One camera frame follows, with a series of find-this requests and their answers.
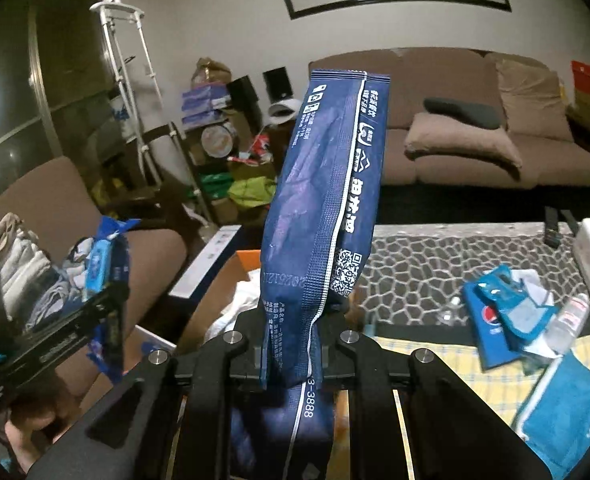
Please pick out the light blue opened packet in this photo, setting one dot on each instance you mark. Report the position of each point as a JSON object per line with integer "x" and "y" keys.
{"x": 523, "y": 309}

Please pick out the small clear plastic bottle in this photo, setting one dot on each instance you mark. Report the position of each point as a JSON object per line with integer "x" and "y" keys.
{"x": 567, "y": 324}

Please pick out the blue wrapper packet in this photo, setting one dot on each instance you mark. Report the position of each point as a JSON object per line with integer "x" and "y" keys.
{"x": 107, "y": 265}

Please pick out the black flat cushion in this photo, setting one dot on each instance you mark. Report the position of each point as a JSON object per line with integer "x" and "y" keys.
{"x": 473, "y": 114}

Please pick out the brown armchair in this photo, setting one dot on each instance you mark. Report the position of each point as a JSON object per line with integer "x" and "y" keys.
{"x": 53, "y": 202}

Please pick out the round tin can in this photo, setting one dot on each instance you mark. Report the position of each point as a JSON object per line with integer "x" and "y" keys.
{"x": 219, "y": 141}

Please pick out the white metal rack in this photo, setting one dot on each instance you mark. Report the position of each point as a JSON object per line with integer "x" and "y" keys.
{"x": 110, "y": 12}

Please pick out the green plastic bag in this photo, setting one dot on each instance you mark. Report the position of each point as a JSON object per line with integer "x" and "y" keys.
{"x": 252, "y": 193}

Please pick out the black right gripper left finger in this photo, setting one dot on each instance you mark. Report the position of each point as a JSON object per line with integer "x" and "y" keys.
{"x": 165, "y": 420}

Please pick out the cyan mesh pouch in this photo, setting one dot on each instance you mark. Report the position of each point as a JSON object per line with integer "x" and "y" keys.
{"x": 554, "y": 421}

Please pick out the brown sofa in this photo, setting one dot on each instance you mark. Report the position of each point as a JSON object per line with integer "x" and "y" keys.
{"x": 466, "y": 75}

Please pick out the brown cushion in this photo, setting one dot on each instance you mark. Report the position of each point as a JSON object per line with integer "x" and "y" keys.
{"x": 432, "y": 134}
{"x": 532, "y": 101}

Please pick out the blue Pepsi box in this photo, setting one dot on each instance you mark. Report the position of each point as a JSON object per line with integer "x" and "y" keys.
{"x": 492, "y": 345}

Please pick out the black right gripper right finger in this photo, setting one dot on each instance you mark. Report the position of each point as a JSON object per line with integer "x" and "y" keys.
{"x": 411, "y": 416}

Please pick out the dark blue snack bag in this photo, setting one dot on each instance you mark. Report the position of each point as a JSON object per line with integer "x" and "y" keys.
{"x": 316, "y": 243}

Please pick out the orange cardboard box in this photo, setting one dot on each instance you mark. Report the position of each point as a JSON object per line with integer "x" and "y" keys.
{"x": 218, "y": 296}

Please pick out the black remote control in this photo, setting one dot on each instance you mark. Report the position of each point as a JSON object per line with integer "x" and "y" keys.
{"x": 551, "y": 229}

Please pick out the person's hand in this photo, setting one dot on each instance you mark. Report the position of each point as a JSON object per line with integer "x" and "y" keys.
{"x": 36, "y": 421}

